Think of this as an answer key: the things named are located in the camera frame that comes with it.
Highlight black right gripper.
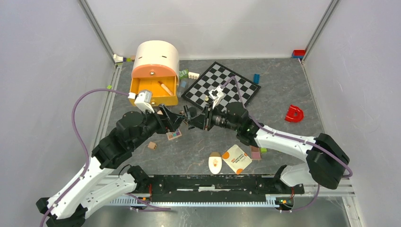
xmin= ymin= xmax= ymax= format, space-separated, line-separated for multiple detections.
xmin=187 ymin=102 xmax=240 ymax=132

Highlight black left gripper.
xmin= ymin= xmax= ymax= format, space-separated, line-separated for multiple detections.
xmin=130 ymin=103 xmax=186 ymax=149

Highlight colourful eyeshadow palette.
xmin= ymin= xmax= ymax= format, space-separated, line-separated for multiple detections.
xmin=166 ymin=129 xmax=182 ymax=140

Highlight wooden handle makeup brush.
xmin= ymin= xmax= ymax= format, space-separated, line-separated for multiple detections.
xmin=158 ymin=81 xmax=174 ymax=96

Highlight yellow drawer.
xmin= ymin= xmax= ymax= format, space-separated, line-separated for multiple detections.
xmin=130 ymin=76 xmax=178 ymax=106

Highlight white orange sachet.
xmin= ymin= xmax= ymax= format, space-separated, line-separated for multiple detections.
xmin=221 ymin=145 xmax=252 ymax=175

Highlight pink brown blush palette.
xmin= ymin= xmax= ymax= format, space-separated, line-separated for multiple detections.
xmin=250 ymin=146 xmax=262 ymax=160

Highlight black tube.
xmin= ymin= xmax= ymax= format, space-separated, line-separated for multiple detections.
xmin=183 ymin=105 xmax=192 ymax=125

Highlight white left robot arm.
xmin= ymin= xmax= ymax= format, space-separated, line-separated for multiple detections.
xmin=36 ymin=105 xmax=185 ymax=227

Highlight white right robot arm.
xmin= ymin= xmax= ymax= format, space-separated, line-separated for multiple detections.
xmin=184 ymin=102 xmax=352 ymax=193

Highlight small wooden cube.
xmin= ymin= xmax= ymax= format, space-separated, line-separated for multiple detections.
xmin=148 ymin=141 xmax=157 ymax=150

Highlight black grey chessboard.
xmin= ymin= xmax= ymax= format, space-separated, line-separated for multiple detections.
xmin=182 ymin=62 xmax=261 ymax=111

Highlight black round cap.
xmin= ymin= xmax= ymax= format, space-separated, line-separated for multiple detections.
xmin=188 ymin=107 xmax=197 ymax=117

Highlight blue lego brick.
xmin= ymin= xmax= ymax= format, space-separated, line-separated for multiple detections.
xmin=253 ymin=74 xmax=260 ymax=84

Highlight green toy block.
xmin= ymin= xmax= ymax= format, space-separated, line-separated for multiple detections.
xmin=178 ymin=69 xmax=189 ymax=79

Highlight white lego brick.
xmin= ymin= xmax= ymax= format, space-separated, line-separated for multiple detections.
xmin=188 ymin=72 xmax=200 ymax=80

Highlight red letter D toy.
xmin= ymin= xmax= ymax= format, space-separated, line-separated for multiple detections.
xmin=284 ymin=105 xmax=304 ymax=123

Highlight white round drawer organizer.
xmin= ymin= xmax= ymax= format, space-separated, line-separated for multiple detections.
xmin=133 ymin=40 xmax=179 ymax=76

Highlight red blue bricks corner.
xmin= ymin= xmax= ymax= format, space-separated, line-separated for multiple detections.
xmin=291 ymin=50 xmax=306 ymax=59

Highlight black mounting rail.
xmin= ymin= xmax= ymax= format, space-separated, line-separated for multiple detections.
xmin=134 ymin=174 xmax=305 ymax=202

